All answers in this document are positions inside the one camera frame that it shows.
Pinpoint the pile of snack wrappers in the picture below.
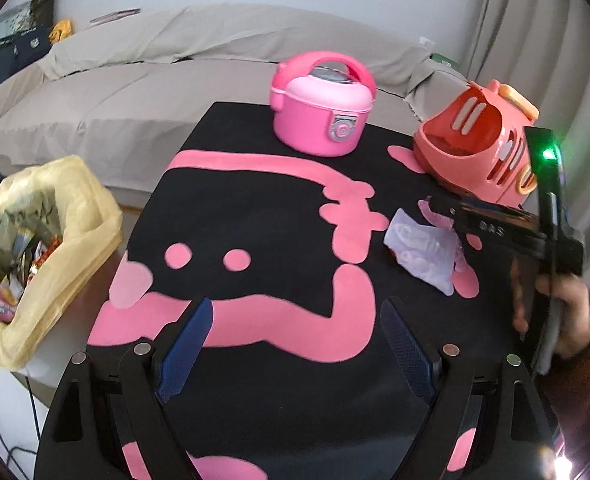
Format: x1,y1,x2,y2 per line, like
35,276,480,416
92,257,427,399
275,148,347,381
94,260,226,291
0,185,66,323

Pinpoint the pink toy rice cooker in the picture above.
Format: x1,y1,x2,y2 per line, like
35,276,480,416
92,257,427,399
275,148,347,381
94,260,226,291
269,51,376,157

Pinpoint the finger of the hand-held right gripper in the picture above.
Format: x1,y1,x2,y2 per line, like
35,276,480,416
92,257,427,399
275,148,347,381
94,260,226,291
425,195,541,223
452,210,548,262

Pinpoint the clear plastic wrapper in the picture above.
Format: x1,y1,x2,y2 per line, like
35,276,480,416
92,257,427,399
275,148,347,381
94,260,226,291
384,207,468,296

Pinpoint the grey curtain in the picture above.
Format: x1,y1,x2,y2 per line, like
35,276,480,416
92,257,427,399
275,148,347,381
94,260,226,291
462,0,590,281

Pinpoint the glass fish tank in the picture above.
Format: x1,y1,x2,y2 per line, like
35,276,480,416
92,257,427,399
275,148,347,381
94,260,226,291
0,0,56,68

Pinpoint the black cable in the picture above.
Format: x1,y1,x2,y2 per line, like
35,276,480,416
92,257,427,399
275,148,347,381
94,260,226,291
0,365,40,480

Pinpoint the person's right hand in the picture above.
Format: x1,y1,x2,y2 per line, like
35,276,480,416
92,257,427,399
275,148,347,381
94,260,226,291
510,256,590,361

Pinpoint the salmon pink toy carrier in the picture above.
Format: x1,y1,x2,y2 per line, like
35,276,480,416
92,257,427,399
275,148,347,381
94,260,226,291
412,79,541,209

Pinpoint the beige covered sofa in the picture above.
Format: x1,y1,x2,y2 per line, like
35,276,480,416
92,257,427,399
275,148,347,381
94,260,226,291
0,4,471,206

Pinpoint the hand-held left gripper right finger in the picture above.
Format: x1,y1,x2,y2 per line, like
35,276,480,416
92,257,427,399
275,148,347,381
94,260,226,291
380,297,558,480

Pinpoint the yellow plush toy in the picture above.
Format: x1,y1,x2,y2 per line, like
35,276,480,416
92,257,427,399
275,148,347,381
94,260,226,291
49,19,74,43

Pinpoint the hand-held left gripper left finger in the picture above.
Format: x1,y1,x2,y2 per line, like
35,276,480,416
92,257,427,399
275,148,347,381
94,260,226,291
35,297,216,480

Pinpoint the bin with yellow bag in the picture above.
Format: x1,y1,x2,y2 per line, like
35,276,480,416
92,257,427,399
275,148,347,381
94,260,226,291
0,155,126,396

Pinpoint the black pink printed tablecloth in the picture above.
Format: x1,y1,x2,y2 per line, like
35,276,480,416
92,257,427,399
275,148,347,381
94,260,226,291
35,101,561,480

